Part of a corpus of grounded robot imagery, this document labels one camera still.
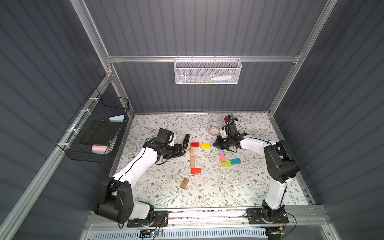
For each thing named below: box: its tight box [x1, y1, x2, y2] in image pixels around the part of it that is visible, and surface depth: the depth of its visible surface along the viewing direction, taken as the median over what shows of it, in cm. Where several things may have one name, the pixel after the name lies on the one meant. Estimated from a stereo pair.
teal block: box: [230, 158, 242, 165], surface depth 96 cm
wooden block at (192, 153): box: [190, 146, 195, 161], surface depth 101 cm
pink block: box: [219, 153, 226, 162], surface depth 98 cm
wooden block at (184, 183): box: [180, 177, 190, 190], surface depth 86 cm
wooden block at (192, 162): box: [190, 156, 195, 168], surface depth 95 cm
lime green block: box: [221, 161, 232, 167], surface depth 94 cm
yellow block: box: [201, 143, 211, 150], surface depth 103 cm
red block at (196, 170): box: [191, 168, 202, 174], surface depth 91 cm
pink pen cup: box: [223, 115, 239, 125], surface depth 101 cm
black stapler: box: [183, 134, 190, 149], surface depth 101 cm
